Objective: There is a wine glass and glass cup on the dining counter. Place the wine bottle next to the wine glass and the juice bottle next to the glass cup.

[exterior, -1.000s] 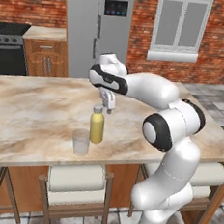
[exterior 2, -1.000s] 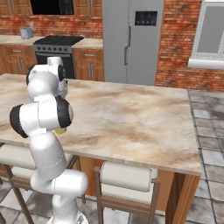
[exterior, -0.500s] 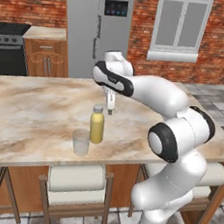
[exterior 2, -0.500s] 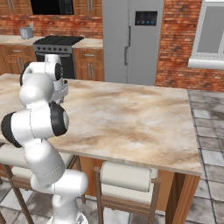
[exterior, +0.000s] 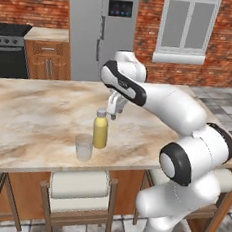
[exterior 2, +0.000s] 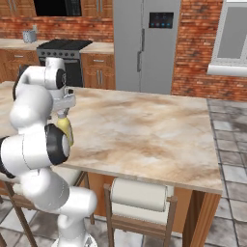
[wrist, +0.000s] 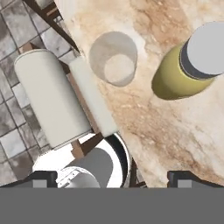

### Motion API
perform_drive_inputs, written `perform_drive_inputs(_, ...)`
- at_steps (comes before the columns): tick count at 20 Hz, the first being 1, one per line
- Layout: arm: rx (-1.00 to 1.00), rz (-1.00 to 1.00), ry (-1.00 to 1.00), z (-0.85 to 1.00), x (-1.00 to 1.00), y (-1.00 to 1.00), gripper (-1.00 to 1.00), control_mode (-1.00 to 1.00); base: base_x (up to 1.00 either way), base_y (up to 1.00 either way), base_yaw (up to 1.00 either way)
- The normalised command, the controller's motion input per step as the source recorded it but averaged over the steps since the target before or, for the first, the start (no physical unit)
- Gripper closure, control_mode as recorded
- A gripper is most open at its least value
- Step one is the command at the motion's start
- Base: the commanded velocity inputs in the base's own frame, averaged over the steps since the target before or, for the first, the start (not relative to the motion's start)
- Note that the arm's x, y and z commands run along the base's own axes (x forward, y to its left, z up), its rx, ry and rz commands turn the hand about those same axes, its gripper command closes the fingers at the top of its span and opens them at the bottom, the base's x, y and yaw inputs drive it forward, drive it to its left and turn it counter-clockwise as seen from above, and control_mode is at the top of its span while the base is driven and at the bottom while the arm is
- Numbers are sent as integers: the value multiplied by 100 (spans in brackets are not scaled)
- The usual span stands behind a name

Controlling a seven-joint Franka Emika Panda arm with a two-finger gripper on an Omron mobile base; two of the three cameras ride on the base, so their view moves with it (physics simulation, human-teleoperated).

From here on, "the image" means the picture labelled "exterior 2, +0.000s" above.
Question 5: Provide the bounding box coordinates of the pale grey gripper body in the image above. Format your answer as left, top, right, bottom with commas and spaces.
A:
51, 89, 77, 113

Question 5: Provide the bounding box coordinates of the yellow juice bottle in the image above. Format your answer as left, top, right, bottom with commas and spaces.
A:
55, 116, 75, 148

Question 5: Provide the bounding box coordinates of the wooden dining counter island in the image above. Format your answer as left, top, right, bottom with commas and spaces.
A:
0, 80, 224, 247

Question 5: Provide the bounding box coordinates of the wooden base cabinets run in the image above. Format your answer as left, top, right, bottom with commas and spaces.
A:
0, 48, 117, 91

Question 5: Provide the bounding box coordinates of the black and silver stove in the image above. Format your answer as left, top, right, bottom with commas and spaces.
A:
36, 39, 94, 88

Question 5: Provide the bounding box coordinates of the silver toaster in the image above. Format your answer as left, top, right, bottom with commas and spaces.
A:
22, 29, 39, 44

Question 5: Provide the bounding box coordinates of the black microwave oven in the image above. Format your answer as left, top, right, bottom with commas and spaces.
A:
32, 0, 83, 18

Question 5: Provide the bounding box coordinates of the wooden chair with white cushion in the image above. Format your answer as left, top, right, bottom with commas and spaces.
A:
102, 177, 178, 247
0, 166, 96, 247

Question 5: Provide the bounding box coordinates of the grey double-door fridge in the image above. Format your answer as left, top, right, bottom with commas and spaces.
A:
112, 0, 182, 96

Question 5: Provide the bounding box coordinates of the white framed window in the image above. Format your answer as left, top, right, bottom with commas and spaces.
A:
206, 0, 247, 78

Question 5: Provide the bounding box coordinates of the wooden wall cabinets run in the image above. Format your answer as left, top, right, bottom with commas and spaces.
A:
0, 0, 114, 19

